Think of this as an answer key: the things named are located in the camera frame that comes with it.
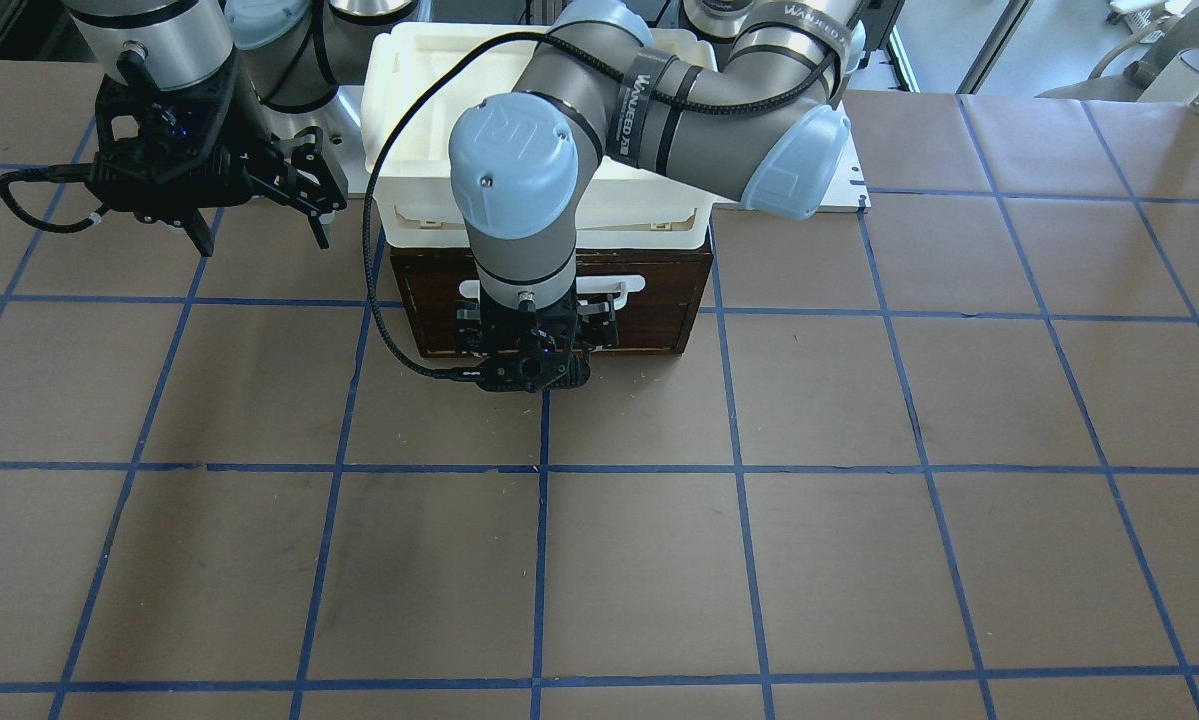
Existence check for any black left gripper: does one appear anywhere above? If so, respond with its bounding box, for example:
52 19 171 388
454 292 619 392

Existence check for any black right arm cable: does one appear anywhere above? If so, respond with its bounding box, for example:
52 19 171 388
0 165 110 235

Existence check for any wooden drawer with white handle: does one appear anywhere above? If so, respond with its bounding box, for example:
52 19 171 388
390 254 712 357

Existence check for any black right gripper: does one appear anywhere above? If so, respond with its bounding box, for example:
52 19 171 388
88 52 348 258

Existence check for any black braided cable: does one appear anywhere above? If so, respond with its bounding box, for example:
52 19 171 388
361 30 659 383

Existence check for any white plastic tray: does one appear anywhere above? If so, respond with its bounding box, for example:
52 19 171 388
360 22 721 252

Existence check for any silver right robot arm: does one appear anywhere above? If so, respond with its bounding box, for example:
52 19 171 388
49 1 433 256

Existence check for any dark brown wooden cabinet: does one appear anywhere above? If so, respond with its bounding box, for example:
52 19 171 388
388 226 715 357

